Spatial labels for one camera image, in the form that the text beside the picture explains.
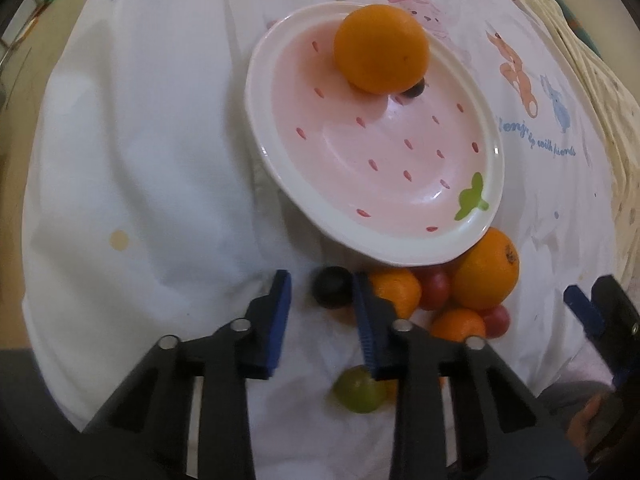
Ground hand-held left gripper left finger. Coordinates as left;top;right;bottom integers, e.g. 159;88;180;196
82;269;293;480

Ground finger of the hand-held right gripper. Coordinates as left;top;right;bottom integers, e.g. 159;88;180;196
563;275;640;361
609;357;640;392

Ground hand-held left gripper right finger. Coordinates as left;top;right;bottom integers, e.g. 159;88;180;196
352;272;588;480

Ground green grape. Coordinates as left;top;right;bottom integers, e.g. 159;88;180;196
333;365;388;414

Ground red cherry tomato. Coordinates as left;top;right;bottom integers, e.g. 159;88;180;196
480;305;512;339
412;266;452;311

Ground large orange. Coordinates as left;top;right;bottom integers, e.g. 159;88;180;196
333;4;431;95
451;227;521;311

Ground pink strawberry-pattern plate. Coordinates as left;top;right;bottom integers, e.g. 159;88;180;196
244;1;506;267

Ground person's right hand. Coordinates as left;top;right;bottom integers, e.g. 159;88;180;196
567;395;605;453

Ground beige patterned cloth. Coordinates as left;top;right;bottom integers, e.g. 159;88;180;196
505;0;640;281

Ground white printed cloth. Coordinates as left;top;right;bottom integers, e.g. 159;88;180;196
22;0;621;471

